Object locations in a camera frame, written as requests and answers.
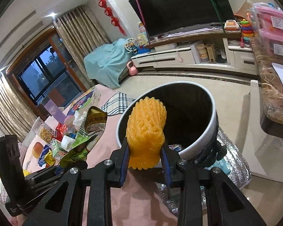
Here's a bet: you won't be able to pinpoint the pink blanket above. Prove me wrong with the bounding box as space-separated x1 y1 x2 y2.
14 85 179 226

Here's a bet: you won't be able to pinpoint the brown marble counter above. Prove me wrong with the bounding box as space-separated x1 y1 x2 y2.
250 36 283 137

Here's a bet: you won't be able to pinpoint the pink plastic storage boxes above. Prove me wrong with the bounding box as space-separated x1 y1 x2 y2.
252 2 283 57

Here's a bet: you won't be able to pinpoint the red snack packet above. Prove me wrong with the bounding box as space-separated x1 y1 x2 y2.
52 123 69 142

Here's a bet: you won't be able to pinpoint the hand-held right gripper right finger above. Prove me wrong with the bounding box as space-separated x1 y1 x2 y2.
159 144 266 226

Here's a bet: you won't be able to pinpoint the silver foil mat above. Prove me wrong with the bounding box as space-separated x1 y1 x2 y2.
156 132 251 212

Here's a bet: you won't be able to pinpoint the toy ferris wheel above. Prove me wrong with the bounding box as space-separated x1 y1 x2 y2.
124 38 138 53

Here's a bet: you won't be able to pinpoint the white tissue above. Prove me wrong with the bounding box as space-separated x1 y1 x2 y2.
73 111 88 128

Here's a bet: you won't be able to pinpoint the colourful picture book box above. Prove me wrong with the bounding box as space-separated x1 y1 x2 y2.
66 86 102 120

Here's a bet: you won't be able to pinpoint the pink kettlebell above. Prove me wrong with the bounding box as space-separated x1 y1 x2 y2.
127 61 138 76

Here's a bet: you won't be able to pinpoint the colourful toy box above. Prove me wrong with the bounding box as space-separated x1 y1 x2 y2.
137 21 149 45

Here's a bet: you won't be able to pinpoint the white trash bin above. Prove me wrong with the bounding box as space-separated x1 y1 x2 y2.
115 82 219 163

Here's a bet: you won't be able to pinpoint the beige patterned curtain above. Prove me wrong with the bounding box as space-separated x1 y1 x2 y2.
53 6 111 52
0 72 42 142

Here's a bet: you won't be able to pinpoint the black television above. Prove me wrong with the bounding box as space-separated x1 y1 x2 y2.
128 0 233 39

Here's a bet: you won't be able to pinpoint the blue tissue pack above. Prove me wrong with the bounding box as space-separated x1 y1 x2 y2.
38 145 50 166

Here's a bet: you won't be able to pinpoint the purple carton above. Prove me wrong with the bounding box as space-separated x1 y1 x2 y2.
44 99 64 118

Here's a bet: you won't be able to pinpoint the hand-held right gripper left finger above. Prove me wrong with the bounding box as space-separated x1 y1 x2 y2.
21 137 132 226

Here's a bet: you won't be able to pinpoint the orange foam fruit net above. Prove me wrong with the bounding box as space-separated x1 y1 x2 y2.
126 97 168 170

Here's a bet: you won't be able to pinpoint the green snack bag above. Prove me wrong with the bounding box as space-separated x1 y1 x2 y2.
59 106 109 167

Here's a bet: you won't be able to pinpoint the glass sliding door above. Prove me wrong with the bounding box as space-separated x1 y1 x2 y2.
7 27 90 104

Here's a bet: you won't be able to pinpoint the apple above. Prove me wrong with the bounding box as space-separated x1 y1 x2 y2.
33 142 44 157

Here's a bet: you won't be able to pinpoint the colourful stacking ring toy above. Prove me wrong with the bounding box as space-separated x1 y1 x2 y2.
240 19 255 38

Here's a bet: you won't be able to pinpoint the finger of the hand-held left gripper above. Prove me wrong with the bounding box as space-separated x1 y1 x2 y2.
24 165 68 195

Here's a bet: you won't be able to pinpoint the white television cabinet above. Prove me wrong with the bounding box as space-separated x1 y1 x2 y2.
131 24 258 76

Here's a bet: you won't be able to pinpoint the clear jar of snack balls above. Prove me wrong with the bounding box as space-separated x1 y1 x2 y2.
39 122 53 144

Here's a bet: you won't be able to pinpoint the toy cash register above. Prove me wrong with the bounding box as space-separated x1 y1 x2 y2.
225 20 241 31

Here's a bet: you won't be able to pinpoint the teal covered chair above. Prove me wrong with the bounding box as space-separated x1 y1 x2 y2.
84 39 137 89

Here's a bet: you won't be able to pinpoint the red hanging decoration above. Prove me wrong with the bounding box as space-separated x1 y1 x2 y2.
93 0 128 36

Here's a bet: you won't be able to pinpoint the yellow snack packet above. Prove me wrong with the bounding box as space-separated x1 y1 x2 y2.
45 151 56 165

